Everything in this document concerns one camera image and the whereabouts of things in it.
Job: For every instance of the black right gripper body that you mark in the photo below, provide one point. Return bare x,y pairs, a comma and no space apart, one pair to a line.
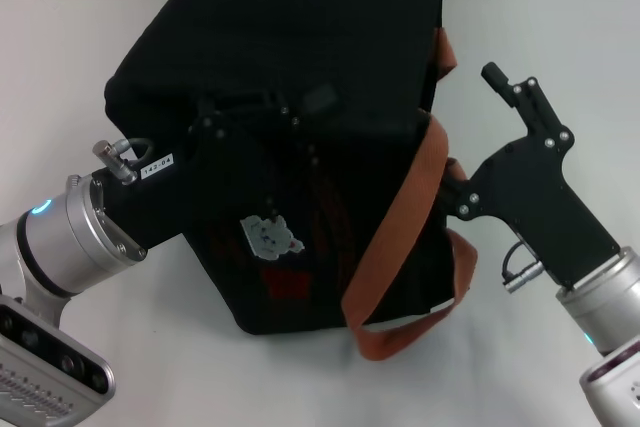
530,197

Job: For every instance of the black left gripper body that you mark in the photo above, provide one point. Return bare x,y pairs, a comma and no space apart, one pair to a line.
165,197

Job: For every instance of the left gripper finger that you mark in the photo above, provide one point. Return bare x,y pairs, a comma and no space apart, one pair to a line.
260,107
307,159

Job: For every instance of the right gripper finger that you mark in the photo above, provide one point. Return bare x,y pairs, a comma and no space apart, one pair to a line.
530,102

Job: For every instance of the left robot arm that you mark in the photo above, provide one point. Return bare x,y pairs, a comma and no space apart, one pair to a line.
60,237

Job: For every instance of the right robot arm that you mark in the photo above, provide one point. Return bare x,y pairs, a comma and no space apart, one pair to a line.
605,297

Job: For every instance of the white number label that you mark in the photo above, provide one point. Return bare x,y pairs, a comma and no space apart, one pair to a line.
157,166

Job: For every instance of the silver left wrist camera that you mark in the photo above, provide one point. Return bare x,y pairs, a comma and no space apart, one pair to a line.
50,377

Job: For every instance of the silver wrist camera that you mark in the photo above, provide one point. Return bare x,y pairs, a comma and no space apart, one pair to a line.
615,397
50,377

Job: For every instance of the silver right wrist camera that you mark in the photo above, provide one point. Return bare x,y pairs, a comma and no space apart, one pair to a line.
615,397

